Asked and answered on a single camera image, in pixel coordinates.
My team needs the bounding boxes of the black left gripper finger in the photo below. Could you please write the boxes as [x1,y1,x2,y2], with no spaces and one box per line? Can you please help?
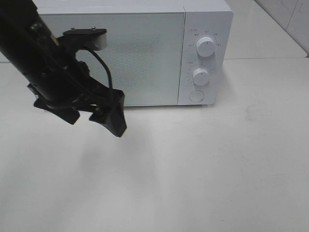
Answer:
[89,89,127,137]
[33,98,80,125]

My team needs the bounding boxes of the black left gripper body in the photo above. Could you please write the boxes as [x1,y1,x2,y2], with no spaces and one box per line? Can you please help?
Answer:
[55,41,113,109]

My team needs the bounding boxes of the white microwave door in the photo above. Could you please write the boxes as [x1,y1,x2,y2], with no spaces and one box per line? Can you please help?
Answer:
[42,13,184,106]

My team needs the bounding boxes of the round white door button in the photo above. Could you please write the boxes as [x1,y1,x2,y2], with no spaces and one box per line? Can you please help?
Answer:
[189,90,204,102]

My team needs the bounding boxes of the white round knob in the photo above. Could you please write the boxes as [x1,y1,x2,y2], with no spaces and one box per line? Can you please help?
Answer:
[196,35,216,58]
[193,68,211,86]

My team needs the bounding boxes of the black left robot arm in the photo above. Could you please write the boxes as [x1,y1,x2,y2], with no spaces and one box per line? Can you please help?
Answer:
[0,0,127,137]

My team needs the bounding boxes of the white microwave oven body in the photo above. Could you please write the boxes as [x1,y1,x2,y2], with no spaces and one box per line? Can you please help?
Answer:
[35,0,233,105]

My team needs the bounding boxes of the left camera black cable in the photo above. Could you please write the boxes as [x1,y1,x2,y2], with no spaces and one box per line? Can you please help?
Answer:
[84,48,113,90]

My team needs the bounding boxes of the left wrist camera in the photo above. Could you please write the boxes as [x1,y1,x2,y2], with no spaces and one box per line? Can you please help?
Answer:
[59,29,107,52]

